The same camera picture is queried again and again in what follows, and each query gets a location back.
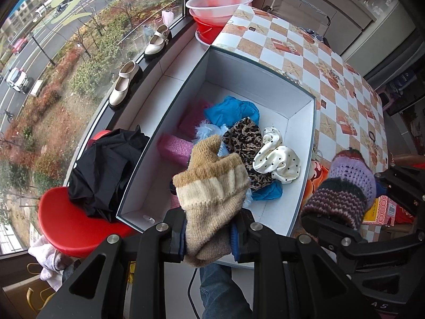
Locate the red plastic stool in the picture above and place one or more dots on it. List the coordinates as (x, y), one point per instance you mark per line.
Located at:
(73, 226)

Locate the folding chair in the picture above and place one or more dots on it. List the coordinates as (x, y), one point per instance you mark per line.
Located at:
(300, 1)

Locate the red car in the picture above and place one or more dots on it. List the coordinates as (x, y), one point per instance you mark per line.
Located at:
(19, 46)

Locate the pink plastic cup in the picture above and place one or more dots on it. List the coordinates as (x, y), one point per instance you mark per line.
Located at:
(167, 16)

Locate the person's leg in jeans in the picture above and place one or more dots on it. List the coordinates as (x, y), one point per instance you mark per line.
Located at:
(219, 295)

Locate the brown paper bag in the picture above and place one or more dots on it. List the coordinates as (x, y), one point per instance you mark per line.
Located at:
(20, 302)

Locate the pink plastic basin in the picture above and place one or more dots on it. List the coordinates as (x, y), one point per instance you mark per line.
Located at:
(199, 6)

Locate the checkered patterned tablecloth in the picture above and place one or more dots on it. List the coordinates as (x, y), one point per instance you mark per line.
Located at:
(332, 89)

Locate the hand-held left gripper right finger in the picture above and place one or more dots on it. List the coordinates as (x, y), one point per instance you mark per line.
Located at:
(235, 241)

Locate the floral tissue box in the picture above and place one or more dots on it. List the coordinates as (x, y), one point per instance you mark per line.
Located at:
(315, 176)

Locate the white cloth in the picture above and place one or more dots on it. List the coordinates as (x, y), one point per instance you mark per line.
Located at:
(49, 259)

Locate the leopard print scrunchie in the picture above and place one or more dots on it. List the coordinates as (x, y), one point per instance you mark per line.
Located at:
(245, 136)

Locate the plaid cloth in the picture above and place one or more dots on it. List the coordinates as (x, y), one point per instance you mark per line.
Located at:
(315, 35)

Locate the red plastic basin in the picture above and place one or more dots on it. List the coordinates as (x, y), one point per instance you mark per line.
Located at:
(207, 28)

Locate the white polka dot scrunchie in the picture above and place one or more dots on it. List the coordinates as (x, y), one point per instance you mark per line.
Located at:
(279, 159)

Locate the pink plastic stool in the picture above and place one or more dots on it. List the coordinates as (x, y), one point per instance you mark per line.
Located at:
(381, 91)

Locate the black garment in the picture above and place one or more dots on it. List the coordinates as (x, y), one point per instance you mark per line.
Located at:
(103, 172)

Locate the white cardboard box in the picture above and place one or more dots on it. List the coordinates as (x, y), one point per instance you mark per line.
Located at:
(259, 93)

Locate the blue cloth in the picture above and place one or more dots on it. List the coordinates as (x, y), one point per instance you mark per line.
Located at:
(267, 191)
(232, 109)

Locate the pink sponge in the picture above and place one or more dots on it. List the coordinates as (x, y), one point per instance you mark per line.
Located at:
(192, 118)
(174, 148)

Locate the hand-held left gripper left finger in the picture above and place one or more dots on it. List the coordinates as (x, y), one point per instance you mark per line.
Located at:
(176, 239)

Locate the pink patterned carton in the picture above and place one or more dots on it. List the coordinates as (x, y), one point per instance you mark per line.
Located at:
(385, 209)

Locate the white car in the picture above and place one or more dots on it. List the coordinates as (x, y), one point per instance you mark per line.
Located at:
(18, 79)

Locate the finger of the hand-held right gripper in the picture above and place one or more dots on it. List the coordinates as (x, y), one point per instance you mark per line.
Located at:
(401, 189)
(342, 242)

